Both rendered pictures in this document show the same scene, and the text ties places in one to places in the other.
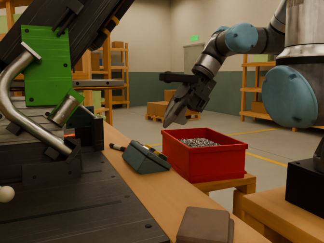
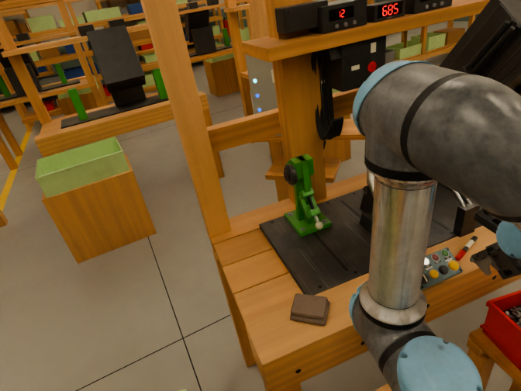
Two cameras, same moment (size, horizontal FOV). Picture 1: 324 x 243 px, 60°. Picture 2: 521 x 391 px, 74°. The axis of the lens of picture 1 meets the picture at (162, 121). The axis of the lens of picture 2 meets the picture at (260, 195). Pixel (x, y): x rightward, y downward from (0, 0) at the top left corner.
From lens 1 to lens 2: 99 cm
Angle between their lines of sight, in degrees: 92
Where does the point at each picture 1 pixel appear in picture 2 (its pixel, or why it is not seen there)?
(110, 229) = (315, 272)
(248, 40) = (509, 246)
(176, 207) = (344, 298)
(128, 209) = (338, 275)
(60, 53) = not seen: hidden behind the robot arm
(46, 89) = not seen: hidden behind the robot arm
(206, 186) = (487, 349)
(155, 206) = (344, 287)
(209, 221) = (308, 306)
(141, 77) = not seen: outside the picture
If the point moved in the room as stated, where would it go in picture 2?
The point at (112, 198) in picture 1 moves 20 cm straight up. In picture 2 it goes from (350, 265) to (350, 214)
